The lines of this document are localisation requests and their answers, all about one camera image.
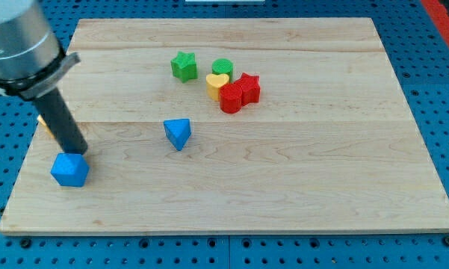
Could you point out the wooden board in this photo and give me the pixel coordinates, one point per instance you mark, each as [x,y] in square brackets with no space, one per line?
[331,148]

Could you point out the yellow hexagon block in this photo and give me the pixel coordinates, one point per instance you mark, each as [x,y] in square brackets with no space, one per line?
[43,123]

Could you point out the red strip at right edge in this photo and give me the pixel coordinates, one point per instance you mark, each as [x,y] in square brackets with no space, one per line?
[439,14]

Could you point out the green star block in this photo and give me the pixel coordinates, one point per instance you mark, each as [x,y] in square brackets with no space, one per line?
[184,66]

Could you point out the green cylinder block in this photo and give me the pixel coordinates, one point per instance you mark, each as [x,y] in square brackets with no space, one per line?
[223,66]

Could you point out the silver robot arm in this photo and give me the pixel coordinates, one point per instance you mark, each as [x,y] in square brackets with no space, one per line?
[32,62]

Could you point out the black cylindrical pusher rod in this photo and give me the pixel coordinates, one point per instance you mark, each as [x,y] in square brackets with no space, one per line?
[56,115]

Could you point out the red cylinder block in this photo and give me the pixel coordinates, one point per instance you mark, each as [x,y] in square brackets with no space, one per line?
[231,98]

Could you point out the yellow heart block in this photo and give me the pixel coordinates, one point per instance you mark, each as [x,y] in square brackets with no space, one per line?
[214,83]

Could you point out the red star block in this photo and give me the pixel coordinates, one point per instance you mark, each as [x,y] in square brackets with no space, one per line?
[250,88]

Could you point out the blue triangle block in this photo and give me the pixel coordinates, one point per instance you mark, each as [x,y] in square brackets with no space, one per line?
[178,132]

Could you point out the blue cube block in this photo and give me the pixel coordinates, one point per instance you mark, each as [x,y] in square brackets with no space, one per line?
[70,170]

